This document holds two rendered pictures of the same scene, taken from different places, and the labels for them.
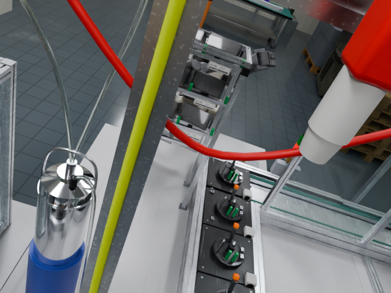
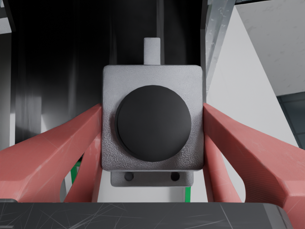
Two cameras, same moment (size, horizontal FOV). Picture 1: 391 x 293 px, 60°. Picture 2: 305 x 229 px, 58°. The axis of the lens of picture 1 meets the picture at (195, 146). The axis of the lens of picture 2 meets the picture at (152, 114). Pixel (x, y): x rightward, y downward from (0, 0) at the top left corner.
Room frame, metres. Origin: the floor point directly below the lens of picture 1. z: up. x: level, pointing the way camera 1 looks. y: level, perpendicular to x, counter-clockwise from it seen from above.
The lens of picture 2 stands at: (1.56, 0.22, 1.38)
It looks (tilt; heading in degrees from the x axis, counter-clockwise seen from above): 62 degrees down; 179
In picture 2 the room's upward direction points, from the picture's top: 2 degrees counter-clockwise
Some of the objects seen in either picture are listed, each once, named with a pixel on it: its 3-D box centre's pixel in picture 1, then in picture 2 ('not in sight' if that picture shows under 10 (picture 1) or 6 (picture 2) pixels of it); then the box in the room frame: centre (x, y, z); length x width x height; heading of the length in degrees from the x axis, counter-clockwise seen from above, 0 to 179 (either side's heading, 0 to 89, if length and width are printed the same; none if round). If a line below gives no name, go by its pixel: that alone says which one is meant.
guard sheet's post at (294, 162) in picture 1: (314, 131); not in sight; (1.34, -0.44, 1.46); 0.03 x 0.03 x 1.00; 7
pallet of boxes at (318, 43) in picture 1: (337, 42); not in sight; (8.03, -1.97, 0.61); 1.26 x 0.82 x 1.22; 6
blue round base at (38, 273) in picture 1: (53, 271); not in sight; (0.60, 0.26, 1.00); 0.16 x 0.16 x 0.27
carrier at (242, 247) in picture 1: (231, 247); not in sight; (0.97, -0.30, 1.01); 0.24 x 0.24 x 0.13; 7
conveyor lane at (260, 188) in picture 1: (276, 204); not in sight; (1.48, -0.53, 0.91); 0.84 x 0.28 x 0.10; 97
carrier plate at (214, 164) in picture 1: (228, 178); not in sight; (1.47, -0.23, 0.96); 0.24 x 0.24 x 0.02; 7
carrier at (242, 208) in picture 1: (232, 205); not in sight; (1.22, -0.27, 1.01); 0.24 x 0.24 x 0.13; 7
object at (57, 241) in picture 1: (64, 203); not in sight; (0.60, 0.26, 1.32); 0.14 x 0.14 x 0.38
